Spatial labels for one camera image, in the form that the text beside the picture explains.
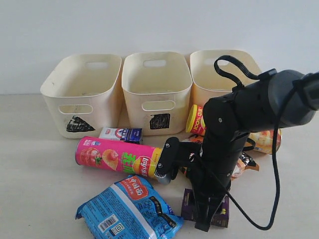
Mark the yellow Lays chips can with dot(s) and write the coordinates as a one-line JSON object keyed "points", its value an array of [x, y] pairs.
{"points": [[195, 125]]}

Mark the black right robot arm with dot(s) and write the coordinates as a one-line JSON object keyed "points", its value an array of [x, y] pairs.
{"points": [[277, 100]]}

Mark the cream bin triangle mark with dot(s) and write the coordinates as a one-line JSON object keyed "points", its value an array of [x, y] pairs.
{"points": [[83, 94]]}

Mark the orange noodle packet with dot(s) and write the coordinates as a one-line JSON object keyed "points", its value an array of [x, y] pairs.
{"points": [[244, 162]]}

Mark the purple small box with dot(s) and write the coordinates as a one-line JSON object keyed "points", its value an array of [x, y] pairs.
{"points": [[220, 219]]}

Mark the cream bin square mark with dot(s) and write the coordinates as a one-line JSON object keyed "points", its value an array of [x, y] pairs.
{"points": [[157, 88]]}

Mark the white blue milk carton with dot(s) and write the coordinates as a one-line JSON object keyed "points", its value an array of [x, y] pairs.
{"points": [[130, 135]]}

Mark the cream bin circle mark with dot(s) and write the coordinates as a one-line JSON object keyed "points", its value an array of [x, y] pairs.
{"points": [[206, 82]]}

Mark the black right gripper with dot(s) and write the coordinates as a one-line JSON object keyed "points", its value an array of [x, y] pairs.
{"points": [[225, 135]]}

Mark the blue noodle packet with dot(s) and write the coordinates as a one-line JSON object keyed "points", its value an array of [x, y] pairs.
{"points": [[129, 209]]}

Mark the pink Lays chips can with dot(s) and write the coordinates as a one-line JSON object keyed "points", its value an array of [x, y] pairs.
{"points": [[118, 156]]}

